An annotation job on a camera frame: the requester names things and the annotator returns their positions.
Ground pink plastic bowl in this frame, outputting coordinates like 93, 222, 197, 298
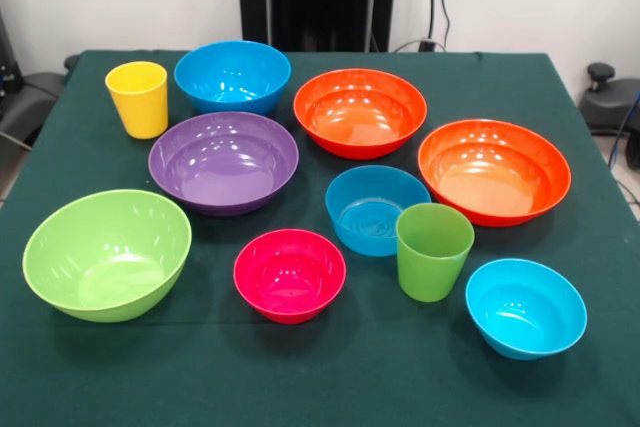
233, 229, 347, 326

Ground black equipment base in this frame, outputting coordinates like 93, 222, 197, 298
0, 12, 81, 153
580, 62, 640, 170

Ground small dark blue bowl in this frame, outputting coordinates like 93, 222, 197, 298
325, 165, 432, 258

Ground orange plastic bowl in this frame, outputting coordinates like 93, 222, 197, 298
418, 119, 572, 228
293, 68, 428, 161

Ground yellow plastic cup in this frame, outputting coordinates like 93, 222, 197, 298
105, 61, 169, 140

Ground small cyan plastic bowl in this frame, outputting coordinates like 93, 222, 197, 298
465, 258, 589, 361

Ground purple plastic bowl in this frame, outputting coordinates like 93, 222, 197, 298
148, 112, 300, 217

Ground green plastic cup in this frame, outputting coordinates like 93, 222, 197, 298
396, 203, 476, 304

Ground large green plastic bowl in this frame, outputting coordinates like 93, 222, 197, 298
22, 189, 193, 324

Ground dark green tablecloth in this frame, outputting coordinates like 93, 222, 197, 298
0, 50, 640, 427

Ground large blue plastic bowl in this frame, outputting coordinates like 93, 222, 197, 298
174, 41, 292, 116

